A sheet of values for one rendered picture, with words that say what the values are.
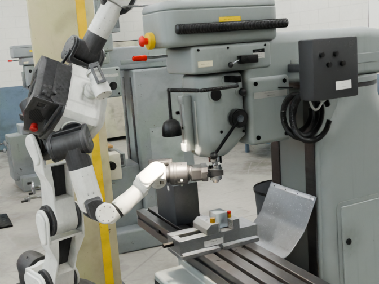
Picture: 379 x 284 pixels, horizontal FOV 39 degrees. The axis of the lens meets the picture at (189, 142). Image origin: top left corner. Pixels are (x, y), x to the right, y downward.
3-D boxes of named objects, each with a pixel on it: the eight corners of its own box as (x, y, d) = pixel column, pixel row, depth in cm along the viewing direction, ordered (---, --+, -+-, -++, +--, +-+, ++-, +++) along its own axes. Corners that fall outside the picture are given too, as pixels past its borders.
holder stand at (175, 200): (176, 226, 242) (172, 183, 238) (157, 214, 262) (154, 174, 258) (200, 221, 247) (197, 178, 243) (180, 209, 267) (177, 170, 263)
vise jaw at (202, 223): (207, 235, 208) (206, 225, 207) (193, 226, 219) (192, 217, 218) (220, 232, 210) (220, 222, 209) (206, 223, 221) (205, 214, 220)
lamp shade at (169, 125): (158, 136, 199) (157, 119, 197) (172, 133, 203) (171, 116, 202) (171, 137, 193) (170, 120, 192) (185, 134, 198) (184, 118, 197)
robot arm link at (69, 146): (59, 174, 196) (48, 138, 195) (65, 171, 205) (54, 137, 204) (89, 165, 196) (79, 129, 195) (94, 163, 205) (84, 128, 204)
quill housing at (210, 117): (206, 161, 198) (199, 74, 193) (182, 153, 216) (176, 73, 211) (250, 153, 206) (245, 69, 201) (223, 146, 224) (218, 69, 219)
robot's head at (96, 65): (92, 93, 205) (93, 84, 198) (83, 74, 207) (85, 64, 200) (107, 89, 207) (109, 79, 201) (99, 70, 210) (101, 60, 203)
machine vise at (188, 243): (181, 261, 203) (179, 233, 201) (166, 248, 216) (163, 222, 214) (260, 240, 217) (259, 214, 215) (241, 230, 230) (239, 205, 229)
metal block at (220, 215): (216, 229, 213) (215, 214, 212) (209, 225, 218) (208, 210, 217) (228, 226, 215) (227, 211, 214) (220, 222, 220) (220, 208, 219)
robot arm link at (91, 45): (79, 24, 221) (64, 53, 223) (87, 29, 214) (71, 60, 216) (102, 36, 229) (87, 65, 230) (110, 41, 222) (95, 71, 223)
